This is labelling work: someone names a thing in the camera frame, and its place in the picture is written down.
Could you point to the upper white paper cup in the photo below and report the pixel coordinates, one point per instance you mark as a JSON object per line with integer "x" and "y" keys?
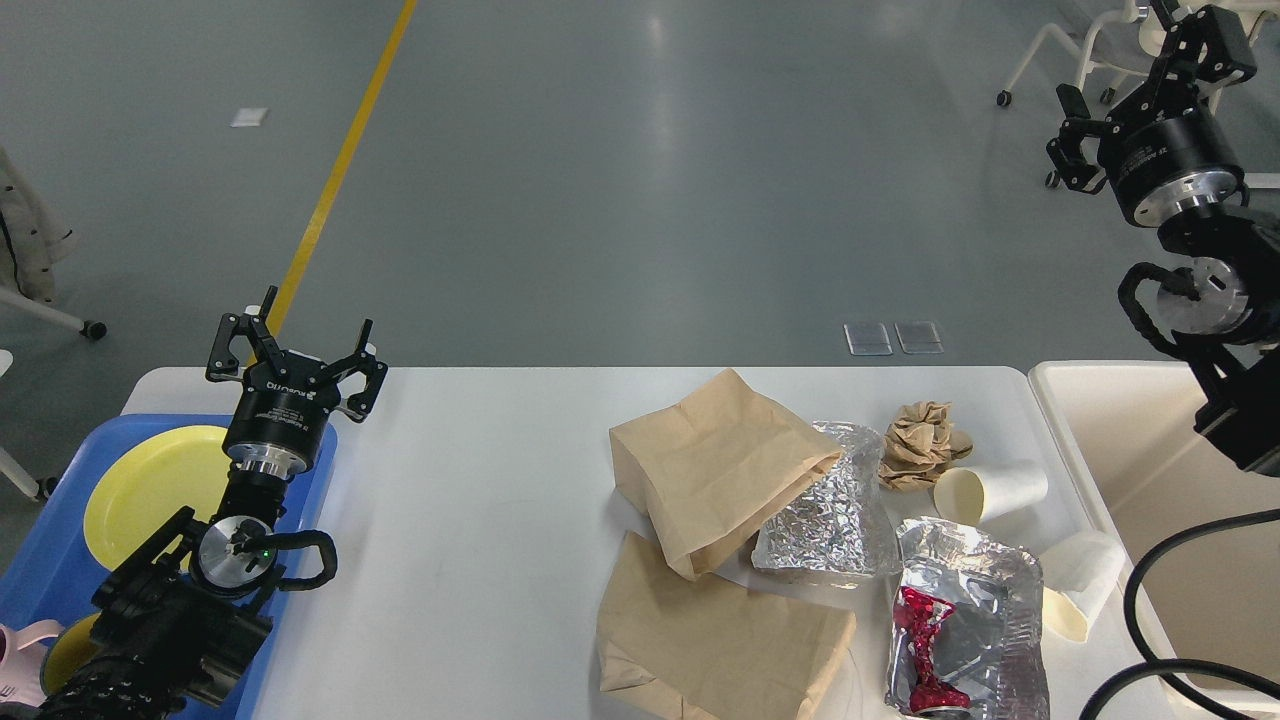
{"x": 975, "y": 495}

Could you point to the teal green mug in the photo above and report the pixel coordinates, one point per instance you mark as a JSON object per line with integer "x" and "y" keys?
{"x": 70, "y": 651}

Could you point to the blue plastic tray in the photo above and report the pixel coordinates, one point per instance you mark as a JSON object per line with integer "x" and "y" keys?
{"x": 53, "y": 574}

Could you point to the crumpled aluminium foil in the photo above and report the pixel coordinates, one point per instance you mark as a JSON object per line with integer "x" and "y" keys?
{"x": 837, "y": 532}

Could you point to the white polka-dot cloth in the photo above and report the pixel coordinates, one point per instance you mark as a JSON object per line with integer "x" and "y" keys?
{"x": 34, "y": 237}

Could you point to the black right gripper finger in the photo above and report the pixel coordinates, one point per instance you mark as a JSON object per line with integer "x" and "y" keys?
{"x": 1066, "y": 152}
{"x": 1205, "y": 50}

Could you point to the white chair leg with caster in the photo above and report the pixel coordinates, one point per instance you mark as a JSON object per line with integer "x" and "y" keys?
{"x": 93, "y": 331}

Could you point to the yellow plastic plate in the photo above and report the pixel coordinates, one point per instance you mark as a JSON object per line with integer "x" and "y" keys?
{"x": 179, "y": 467}

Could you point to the white bar on floor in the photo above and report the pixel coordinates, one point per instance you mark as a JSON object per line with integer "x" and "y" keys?
{"x": 1265, "y": 181}

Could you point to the pink mug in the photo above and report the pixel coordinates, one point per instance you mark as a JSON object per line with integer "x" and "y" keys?
{"x": 23, "y": 653}

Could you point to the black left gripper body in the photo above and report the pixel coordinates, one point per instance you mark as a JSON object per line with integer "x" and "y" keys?
{"x": 278, "y": 429}

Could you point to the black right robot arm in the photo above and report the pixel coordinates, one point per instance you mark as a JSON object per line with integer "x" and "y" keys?
{"x": 1219, "y": 315}

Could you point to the metal floor socket plate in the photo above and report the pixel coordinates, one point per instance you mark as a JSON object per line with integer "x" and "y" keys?
{"x": 876, "y": 339}

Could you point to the white rolling chair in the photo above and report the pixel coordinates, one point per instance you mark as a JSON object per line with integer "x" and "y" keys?
{"x": 1121, "y": 36}

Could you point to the beige plastic bin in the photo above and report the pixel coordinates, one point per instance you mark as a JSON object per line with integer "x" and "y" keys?
{"x": 1126, "y": 431}

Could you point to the red foil snack wrapper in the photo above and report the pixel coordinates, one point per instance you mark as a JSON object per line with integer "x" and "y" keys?
{"x": 966, "y": 627}

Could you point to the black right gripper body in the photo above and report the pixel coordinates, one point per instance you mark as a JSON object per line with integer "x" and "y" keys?
{"x": 1159, "y": 162}

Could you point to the white paper cup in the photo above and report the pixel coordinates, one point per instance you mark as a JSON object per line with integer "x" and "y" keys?
{"x": 975, "y": 495}
{"x": 1079, "y": 574}

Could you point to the lower white paper cup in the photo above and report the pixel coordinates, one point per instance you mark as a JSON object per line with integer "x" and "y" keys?
{"x": 1079, "y": 574}

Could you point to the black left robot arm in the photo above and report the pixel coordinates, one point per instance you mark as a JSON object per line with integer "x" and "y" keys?
{"x": 182, "y": 618}

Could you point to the crumpled brown paper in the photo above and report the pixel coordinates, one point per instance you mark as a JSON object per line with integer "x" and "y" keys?
{"x": 921, "y": 443}

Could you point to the brown paper bag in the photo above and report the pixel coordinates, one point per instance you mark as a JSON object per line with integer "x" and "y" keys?
{"x": 710, "y": 648}
{"x": 711, "y": 469}

